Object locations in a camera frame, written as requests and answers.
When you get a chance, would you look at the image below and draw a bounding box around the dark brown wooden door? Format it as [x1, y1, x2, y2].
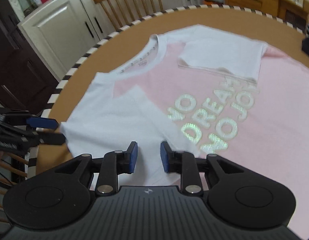
[0, 0, 60, 108]

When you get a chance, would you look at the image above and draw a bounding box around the pink and white t-shirt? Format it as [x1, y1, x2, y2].
[60, 24, 309, 240]

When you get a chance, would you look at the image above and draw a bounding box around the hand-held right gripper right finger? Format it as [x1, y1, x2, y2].
[160, 141, 245, 196]

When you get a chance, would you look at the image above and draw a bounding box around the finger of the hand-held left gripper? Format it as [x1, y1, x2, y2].
[26, 116, 58, 130]
[37, 132, 66, 146]

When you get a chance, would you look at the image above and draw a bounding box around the white cabinet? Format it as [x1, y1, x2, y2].
[17, 0, 227, 80]

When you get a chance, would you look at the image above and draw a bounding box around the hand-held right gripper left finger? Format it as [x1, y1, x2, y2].
[54, 141, 138, 196]

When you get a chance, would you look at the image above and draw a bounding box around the wooden sideboard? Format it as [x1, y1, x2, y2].
[223, 0, 309, 34]

